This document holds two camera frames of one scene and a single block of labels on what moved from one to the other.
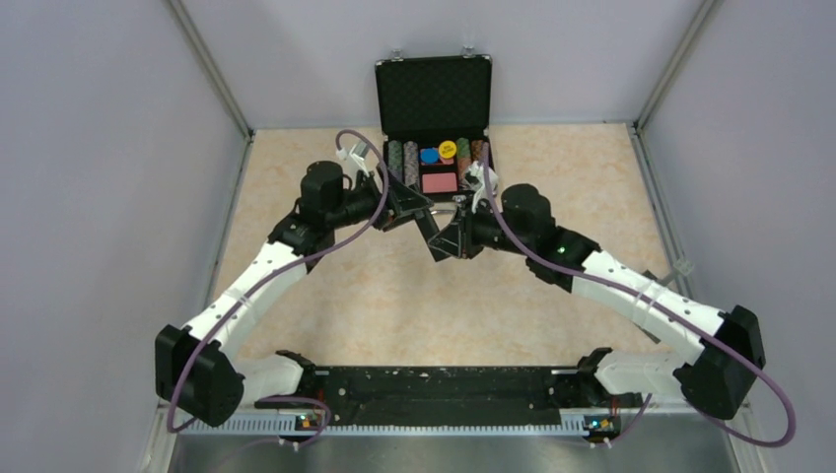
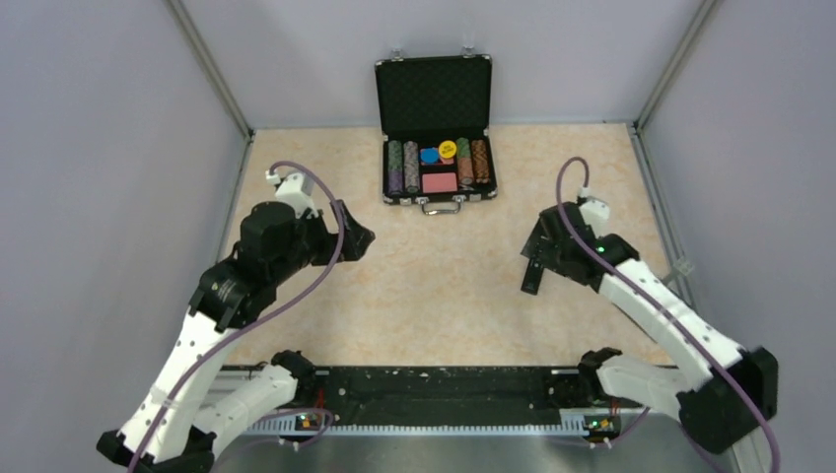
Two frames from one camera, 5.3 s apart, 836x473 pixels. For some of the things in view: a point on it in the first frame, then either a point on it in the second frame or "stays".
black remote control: [429, 230] -> [532, 277]
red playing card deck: [439, 182] stays
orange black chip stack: [476, 150] stays
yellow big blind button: [447, 149] stays
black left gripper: [396, 205] -> [356, 236]
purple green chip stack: [395, 159] stays
